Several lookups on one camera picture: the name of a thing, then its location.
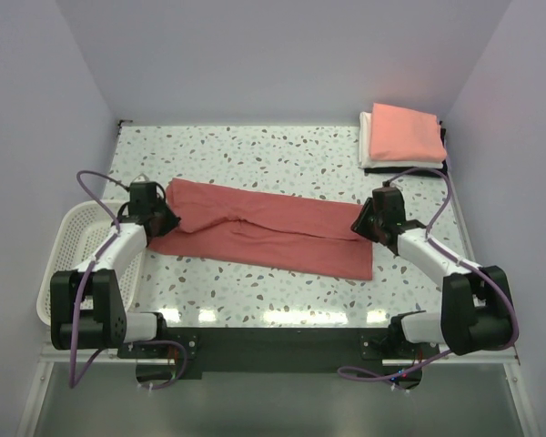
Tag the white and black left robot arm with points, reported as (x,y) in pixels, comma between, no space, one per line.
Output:
(86,307)

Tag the white perforated plastic basket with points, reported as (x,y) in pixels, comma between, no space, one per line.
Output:
(83,229)

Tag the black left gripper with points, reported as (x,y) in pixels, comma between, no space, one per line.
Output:
(165,218)

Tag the red t-shirt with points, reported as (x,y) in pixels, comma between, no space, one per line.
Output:
(276,231)

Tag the folded white t-shirt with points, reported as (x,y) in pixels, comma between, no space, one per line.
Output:
(365,161)

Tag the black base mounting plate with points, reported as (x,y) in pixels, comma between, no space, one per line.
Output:
(293,350)

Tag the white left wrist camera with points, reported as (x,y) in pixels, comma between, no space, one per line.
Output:
(141,178)

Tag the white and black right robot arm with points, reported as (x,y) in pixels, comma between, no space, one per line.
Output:
(476,310)

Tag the folded salmon pink t-shirt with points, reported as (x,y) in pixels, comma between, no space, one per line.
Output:
(403,134)

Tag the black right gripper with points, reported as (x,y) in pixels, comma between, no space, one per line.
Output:
(364,221)

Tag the folded black t-shirt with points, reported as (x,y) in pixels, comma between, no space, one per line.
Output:
(418,172)

